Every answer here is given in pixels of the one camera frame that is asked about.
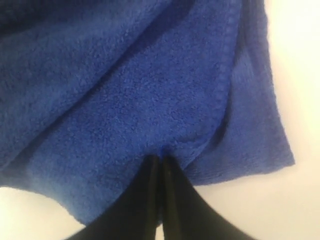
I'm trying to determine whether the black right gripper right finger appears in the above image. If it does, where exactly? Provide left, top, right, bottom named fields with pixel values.
left=162, top=156, right=240, bottom=240

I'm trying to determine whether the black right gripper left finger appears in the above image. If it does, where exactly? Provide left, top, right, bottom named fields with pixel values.
left=68, top=155, right=159, bottom=240

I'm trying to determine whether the blue terry towel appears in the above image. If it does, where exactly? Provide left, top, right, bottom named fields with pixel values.
left=0, top=0, right=294, bottom=224

